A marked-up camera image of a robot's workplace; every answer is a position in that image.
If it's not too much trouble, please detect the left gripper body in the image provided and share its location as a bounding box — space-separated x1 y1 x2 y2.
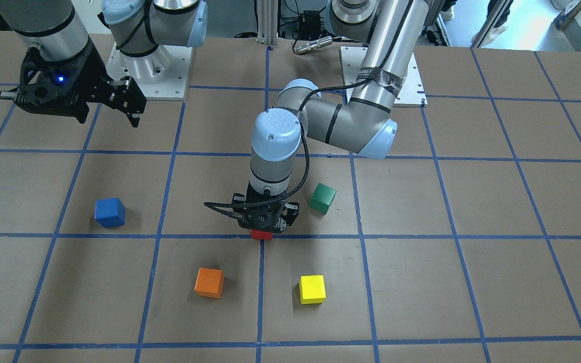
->
232 192 300 234

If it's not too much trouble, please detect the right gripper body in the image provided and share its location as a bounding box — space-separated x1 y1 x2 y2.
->
0 40 147 124

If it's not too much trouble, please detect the red block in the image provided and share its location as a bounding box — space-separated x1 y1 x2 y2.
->
250 229 273 241

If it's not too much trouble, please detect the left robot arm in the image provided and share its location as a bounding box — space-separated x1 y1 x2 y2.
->
224 1 433 233

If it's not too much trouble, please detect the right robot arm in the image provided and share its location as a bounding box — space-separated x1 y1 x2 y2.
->
0 1 208 127

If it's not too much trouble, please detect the green block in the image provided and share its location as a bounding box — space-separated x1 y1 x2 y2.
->
309 183 337 215

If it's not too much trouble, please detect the yellow block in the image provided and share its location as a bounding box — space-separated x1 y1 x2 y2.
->
298 274 326 304

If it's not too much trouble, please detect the orange block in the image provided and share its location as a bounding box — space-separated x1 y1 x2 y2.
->
194 267 224 298

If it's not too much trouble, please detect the blue block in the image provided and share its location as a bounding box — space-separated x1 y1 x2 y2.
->
94 198 126 229

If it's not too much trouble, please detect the silver metal cylinder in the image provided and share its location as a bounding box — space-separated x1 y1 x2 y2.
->
293 35 333 55

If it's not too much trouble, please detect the black electronics box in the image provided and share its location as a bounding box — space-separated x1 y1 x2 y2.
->
297 10 322 40

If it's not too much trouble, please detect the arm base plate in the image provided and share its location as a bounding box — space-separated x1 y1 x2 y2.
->
106 45 194 101
339 46 428 107

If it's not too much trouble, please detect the aluminium frame post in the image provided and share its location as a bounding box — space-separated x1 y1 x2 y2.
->
255 1 279 48

